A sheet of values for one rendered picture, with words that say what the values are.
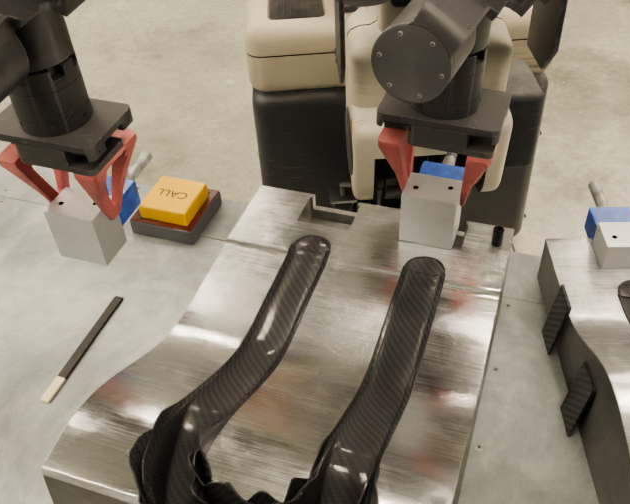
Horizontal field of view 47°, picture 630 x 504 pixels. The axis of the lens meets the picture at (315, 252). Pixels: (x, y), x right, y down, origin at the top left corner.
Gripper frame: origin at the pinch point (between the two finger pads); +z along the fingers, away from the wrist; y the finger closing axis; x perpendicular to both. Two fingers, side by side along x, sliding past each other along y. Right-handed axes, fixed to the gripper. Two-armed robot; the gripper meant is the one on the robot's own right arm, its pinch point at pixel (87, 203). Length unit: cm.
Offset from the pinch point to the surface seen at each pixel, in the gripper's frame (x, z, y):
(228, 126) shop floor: 146, 99, -67
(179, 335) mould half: -6.9, 6.3, 11.5
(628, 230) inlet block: 18, 7, 47
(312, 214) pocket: 13.4, 8.6, 16.1
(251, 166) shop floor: 126, 98, -50
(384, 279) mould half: 4.4, 6.4, 26.3
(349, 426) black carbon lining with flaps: -12.6, 3.8, 28.4
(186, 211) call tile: 13.4, 11.8, 0.8
